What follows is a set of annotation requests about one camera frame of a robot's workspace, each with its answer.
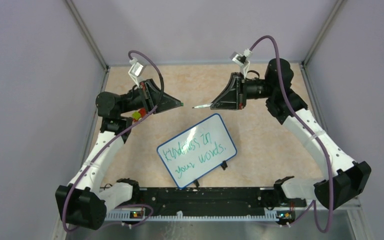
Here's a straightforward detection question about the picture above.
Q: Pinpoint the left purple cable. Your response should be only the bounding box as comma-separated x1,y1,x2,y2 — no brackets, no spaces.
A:
61,50,165,233

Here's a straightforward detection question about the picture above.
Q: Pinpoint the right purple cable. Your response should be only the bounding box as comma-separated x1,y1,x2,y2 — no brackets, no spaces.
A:
249,35,335,234

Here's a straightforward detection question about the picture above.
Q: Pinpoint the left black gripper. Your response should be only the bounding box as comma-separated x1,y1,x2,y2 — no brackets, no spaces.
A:
118,78,182,115

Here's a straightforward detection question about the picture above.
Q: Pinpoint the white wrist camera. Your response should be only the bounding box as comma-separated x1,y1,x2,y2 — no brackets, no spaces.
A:
230,48,253,79
128,57,146,87

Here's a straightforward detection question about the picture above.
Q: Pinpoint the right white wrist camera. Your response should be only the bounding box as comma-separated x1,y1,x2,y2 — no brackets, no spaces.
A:
230,48,253,79

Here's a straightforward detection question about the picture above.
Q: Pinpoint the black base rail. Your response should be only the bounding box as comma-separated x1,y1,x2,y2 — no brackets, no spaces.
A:
126,187,307,217

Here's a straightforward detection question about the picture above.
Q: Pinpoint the colourful toy brick car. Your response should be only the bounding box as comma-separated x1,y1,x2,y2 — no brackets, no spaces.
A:
131,108,147,122

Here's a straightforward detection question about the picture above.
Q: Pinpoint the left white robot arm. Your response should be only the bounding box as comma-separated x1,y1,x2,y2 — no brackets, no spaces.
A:
55,79,183,232

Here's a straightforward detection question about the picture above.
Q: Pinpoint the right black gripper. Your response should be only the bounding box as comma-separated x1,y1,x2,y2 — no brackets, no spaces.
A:
210,72,275,111

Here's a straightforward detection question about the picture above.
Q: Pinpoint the green whiteboard marker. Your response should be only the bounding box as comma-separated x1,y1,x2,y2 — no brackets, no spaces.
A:
192,103,212,109

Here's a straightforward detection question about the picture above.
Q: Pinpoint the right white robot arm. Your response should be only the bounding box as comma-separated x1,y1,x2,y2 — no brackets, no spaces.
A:
210,59,372,210

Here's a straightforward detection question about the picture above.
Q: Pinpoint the purple cable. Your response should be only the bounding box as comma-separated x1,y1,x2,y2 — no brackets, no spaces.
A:
249,35,335,234
61,50,165,233

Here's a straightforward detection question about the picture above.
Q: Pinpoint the blue-framed whiteboard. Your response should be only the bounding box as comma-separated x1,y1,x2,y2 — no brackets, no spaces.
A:
156,113,238,189

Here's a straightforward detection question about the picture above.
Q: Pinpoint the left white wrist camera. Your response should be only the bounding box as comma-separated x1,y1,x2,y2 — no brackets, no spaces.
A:
128,57,146,87

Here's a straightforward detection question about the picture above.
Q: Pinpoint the white cable duct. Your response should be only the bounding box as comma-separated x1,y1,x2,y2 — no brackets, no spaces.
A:
104,209,279,222

